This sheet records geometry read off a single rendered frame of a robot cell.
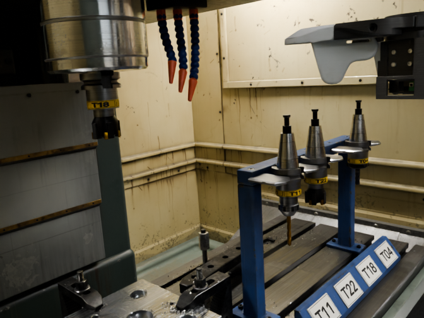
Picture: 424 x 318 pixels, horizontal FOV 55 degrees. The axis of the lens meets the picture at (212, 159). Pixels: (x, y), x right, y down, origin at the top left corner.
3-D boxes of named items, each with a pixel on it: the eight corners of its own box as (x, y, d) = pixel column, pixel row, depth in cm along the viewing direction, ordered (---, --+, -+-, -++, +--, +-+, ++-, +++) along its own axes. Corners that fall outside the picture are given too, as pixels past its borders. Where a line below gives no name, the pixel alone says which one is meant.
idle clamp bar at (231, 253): (255, 267, 110) (254, 244, 108) (193, 314, 90) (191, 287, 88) (240, 262, 113) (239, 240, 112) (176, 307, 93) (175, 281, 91)
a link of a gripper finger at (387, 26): (335, 38, 39) (435, 31, 37) (335, 22, 39) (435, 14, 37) (330, 41, 44) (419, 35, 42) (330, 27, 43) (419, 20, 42)
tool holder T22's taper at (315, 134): (310, 153, 92) (310, 123, 90) (329, 155, 89) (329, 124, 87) (301, 157, 88) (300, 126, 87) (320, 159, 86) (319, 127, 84)
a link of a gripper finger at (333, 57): (285, 87, 42) (380, 82, 40) (283, 27, 41) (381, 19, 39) (285, 86, 45) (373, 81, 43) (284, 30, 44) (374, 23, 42)
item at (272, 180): (295, 181, 77) (295, 176, 77) (279, 187, 73) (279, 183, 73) (265, 176, 81) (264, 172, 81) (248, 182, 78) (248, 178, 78)
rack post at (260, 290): (281, 320, 86) (277, 183, 80) (266, 332, 82) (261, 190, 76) (244, 304, 92) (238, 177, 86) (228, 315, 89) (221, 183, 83)
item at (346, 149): (366, 151, 100) (366, 147, 100) (358, 154, 96) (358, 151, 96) (339, 148, 105) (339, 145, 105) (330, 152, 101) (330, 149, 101)
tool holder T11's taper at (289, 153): (281, 163, 84) (281, 130, 82) (302, 164, 81) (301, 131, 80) (272, 168, 80) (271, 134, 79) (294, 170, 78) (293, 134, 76)
